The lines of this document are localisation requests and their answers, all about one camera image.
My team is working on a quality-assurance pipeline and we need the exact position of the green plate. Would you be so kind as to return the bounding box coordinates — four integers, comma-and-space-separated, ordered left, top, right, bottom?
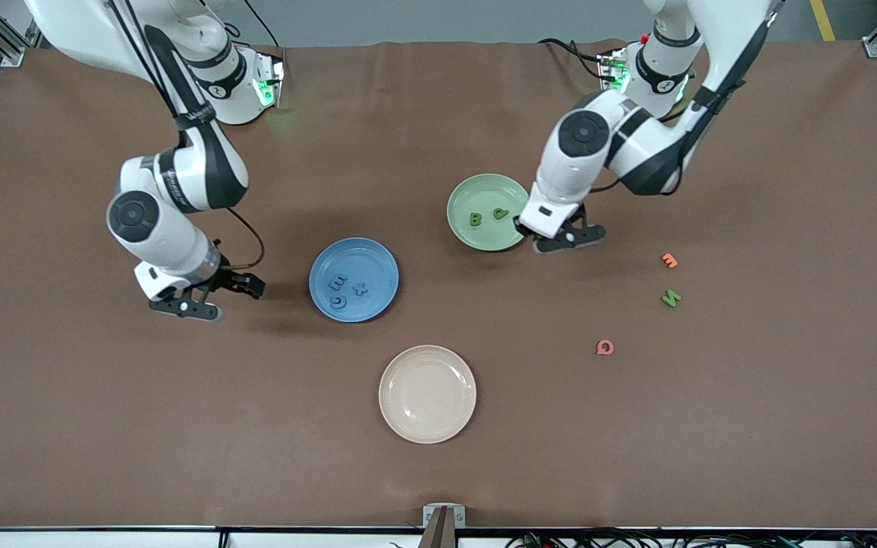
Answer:
446, 173, 535, 253

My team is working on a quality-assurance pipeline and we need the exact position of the blue plate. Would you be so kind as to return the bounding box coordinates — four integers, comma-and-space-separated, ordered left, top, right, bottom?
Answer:
308, 237, 400, 323

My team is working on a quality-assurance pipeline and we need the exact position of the brown table mat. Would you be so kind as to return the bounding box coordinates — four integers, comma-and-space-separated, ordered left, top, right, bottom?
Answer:
0, 40, 877, 531

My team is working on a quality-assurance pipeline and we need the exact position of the beige plate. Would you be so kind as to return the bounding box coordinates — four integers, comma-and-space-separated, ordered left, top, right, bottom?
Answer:
378, 345, 478, 445

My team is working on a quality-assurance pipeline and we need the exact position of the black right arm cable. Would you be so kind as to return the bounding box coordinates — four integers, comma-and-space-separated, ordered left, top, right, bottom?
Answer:
111, 0, 266, 271

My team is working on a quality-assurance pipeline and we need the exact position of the black arm base cable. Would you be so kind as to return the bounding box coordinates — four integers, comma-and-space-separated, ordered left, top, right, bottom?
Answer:
537, 37, 614, 83

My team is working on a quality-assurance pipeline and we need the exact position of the white table edge rail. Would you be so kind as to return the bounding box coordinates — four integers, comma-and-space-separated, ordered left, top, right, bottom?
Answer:
0, 528, 877, 548

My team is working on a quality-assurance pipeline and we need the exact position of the silver camera mount bracket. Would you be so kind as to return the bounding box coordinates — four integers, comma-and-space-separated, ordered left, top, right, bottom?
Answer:
422, 503, 467, 530

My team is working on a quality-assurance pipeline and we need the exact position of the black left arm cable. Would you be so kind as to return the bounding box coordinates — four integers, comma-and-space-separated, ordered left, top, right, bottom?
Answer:
591, 0, 786, 195

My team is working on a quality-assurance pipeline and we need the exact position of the grey camera stand pole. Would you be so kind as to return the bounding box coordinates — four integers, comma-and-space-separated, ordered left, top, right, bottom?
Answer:
417, 508, 458, 548

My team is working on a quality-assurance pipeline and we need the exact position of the black cable bundle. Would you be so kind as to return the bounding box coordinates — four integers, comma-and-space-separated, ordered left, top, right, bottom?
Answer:
505, 527, 877, 548

